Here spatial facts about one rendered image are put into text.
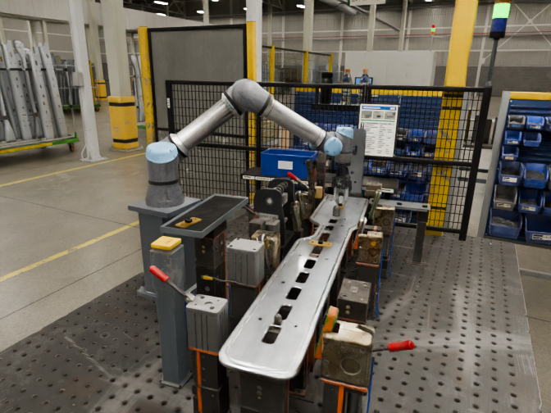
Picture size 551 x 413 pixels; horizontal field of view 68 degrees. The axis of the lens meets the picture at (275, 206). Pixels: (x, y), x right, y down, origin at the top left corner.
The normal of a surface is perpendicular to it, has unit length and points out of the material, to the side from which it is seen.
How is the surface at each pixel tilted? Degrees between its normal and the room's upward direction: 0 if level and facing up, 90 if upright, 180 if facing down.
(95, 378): 0
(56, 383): 0
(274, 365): 0
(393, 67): 90
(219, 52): 89
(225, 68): 90
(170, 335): 90
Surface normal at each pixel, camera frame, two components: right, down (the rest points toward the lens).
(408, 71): -0.44, 0.27
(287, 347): 0.01, -0.95
